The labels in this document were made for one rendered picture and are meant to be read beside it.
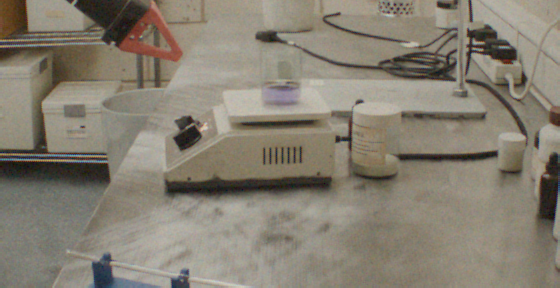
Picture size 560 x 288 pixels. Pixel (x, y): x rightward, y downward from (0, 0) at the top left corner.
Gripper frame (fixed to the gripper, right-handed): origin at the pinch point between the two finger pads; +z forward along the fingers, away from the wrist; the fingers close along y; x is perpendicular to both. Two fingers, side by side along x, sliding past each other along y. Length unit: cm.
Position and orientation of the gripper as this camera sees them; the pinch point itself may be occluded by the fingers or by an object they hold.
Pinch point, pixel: (175, 53)
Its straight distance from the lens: 113.6
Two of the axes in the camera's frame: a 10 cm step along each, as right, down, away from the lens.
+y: -1.2, -2.9, 9.5
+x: -6.3, 7.6, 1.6
